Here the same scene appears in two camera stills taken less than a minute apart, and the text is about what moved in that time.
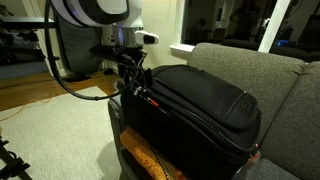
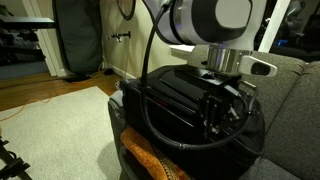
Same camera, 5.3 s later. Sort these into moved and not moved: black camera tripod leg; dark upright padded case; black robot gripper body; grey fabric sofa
Moved: black robot gripper body
Not moved: grey fabric sofa; black camera tripod leg; dark upright padded case
